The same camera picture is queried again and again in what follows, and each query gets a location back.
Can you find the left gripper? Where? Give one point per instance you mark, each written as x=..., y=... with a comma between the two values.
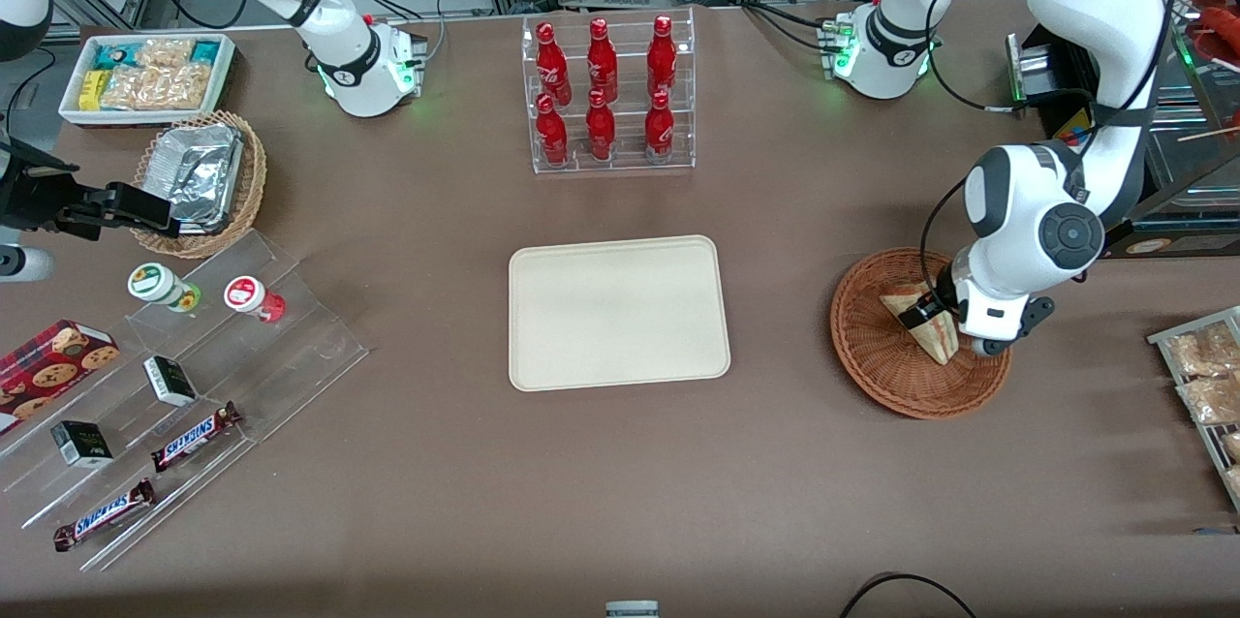
x=938, y=302

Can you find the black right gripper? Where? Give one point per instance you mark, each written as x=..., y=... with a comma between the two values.
x=34, y=195

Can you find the triangular sandwich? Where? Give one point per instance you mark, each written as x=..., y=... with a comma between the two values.
x=935, y=342

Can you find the round brown wicker basket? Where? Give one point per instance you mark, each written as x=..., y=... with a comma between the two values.
x=872, y=356

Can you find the light wicker basket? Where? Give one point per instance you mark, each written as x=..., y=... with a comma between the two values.
x=254, y=172

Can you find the tray of packaged snacks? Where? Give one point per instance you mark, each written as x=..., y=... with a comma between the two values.
x=1177, y=332

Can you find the beige rectangular tray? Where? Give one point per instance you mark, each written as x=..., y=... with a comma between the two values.
x=620, y=313

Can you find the aluminium foil container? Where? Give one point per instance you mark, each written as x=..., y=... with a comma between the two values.
x=199, y=172

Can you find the green lid white cup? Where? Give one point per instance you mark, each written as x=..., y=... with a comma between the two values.
x=150, y=281

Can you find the white plastic snack bin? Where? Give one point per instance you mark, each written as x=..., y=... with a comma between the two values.
x=145, y=117

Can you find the clear cracker bag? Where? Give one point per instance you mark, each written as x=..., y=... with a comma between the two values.
x=165, y=52
x=155, y=87

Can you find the red lid white cup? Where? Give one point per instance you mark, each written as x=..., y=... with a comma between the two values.
x=244, y=293

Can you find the yellow snack packet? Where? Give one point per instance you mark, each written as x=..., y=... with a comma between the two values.
x=90, y=90

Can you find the teal snack packet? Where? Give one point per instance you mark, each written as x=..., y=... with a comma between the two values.
x=111, y=54
x=205, y=50

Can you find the small black box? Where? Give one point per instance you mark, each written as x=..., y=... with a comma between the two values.
x=170, y=381
x=82, y=444

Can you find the red cookie box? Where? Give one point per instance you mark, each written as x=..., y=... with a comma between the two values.
x=48, y=371

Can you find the clear acrylic stepped display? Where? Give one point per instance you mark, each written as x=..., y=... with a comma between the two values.
x=291, y=356

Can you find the brown Snickers bar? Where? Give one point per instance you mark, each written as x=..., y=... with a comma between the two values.
x=194, y=437
x=102, y=515

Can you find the silver box with green light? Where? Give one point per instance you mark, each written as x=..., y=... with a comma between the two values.
x=1027, y=71

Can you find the wrapped bread pack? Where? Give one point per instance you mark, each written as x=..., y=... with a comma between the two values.
x=1211, y=400
x=1233, y=447
x=1234, y=482
x=1201, y=352

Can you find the black food warmer appliance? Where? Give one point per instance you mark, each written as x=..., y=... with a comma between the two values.
x=1192, y=211

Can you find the red cola bottle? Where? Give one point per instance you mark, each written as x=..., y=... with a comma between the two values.
x=601, y=129
x=662, y=56
x=602, y=61
x=660, y=126
x=551, y=134
x=551, y=66

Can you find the clear acrylic bottle rack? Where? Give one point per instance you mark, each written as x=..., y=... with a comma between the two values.
x=625, y=163

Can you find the small grey device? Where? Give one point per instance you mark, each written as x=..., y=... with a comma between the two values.
x=632, y=610

